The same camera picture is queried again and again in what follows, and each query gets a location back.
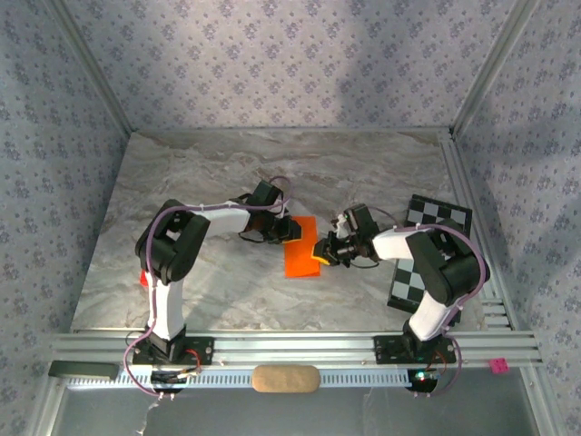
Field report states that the long aluminium mounting rail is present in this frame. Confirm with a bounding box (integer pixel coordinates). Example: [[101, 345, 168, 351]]
[[49, 330, 545, 368]]

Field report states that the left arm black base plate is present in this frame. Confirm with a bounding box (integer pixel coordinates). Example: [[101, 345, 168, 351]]
[[131, 336, 215, 367]]

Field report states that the white slotted cable duct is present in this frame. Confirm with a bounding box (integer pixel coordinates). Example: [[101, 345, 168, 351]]
[[66, 365, 439, 390]]

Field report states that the thin aluminium edge rail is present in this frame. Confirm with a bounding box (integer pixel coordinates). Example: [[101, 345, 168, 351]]
[[129, 126, 455, 135]]

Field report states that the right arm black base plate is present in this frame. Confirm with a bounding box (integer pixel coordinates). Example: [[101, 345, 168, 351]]
[[372, 334, 458, 365]]

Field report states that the black flat bar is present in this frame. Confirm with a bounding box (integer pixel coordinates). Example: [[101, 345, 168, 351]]
[[47, 361, 120, 382]]

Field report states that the orange paper sheet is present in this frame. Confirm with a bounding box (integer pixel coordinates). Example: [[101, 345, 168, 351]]
[[283, 215, 321, 279]]

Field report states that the aluminium side rail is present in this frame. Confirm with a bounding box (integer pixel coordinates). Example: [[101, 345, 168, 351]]
[[438, 130, 517, 331]]

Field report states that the aluminium frame post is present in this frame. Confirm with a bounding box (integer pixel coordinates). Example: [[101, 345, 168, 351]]
[[451, 0, 541, 135], [44, 0, 133, 135]]

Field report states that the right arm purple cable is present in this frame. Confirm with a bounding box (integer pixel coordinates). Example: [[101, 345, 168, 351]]
[[362, 206, 492, 401]]

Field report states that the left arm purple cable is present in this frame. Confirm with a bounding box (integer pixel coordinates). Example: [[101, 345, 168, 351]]
[[123, 175, 294, 401]]

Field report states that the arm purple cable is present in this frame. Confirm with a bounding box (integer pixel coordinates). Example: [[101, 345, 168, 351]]
[[123, 175, 294, 401], [362, 206, 492, 401]]

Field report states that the black white checkerboard panel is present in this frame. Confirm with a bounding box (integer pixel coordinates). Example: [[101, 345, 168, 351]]
[[387, 193, 473, 326]]

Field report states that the tan oval pad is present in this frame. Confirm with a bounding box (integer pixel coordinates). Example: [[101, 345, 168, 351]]
[[251, 364, 321, 394]]

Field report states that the aluminium frame leg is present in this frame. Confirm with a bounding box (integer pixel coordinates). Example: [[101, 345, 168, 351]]
[[26, 376, 69, 436], [521, 365, 568, 436]]

